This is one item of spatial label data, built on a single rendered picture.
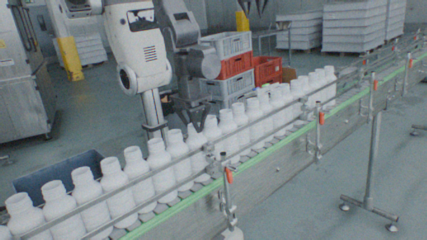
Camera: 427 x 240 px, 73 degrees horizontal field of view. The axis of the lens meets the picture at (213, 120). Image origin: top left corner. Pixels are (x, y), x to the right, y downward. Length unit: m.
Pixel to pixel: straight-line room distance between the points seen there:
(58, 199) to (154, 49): 0.86
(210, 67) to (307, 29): 7.33
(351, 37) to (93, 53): 7.50
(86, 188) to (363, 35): 6.90
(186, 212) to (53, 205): 0.32
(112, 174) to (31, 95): 3.70
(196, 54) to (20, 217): 0.46
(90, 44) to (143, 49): 9.00
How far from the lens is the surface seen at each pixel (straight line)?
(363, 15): 7.22
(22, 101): 4.36
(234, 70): 3.38
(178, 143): 0.75
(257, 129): 0.93
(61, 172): 1.32
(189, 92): 0.72
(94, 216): 0.70
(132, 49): 1.29
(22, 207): 0.65
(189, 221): 0.82
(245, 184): 0.92
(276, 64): 4.15
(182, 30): 0.69
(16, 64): 4.28
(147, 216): 0.76
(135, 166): 0.70
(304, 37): 7.99
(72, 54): 8.37
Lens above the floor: 1.46
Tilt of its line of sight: 22 degrees down
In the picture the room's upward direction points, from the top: 7 degrees counter-clockwise
